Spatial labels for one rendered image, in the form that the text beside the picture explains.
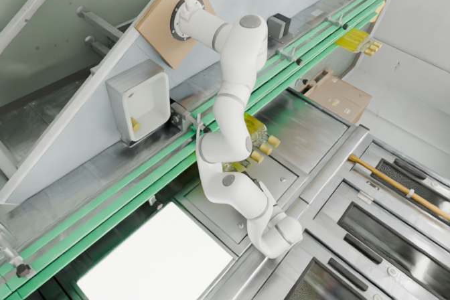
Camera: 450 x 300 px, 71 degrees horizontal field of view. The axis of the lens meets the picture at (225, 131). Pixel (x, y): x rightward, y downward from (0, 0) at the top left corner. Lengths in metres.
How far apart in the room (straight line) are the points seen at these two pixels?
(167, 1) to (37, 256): 0.82
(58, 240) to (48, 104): 0.84
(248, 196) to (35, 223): 0.63
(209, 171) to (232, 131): 0.16
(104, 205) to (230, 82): 0.56
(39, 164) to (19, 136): 0.57
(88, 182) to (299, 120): 1.04
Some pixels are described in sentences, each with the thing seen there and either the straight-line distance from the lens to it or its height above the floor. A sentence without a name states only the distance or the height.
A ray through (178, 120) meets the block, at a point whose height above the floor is 0.86.
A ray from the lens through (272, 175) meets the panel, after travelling 1.37.
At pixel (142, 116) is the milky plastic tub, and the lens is 1.19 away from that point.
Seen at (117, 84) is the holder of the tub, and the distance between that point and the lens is 1.02.
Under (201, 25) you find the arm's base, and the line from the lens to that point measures 1.03.
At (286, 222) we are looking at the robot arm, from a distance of 1.00.
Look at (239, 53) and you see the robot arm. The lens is 0.81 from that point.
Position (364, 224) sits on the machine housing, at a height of 1.60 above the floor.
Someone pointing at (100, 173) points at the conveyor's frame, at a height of 0.83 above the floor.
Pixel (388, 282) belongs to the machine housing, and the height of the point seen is 1.76.
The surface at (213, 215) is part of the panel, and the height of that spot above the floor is 1.15.
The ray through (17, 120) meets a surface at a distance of 1.73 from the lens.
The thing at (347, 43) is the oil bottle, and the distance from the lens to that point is 2.04.
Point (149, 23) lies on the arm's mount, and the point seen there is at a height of 0.77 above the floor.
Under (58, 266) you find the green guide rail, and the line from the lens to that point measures 1.14.
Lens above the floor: 1.48
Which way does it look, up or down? 23 degrees down
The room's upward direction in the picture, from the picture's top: 126 degrees clockwise
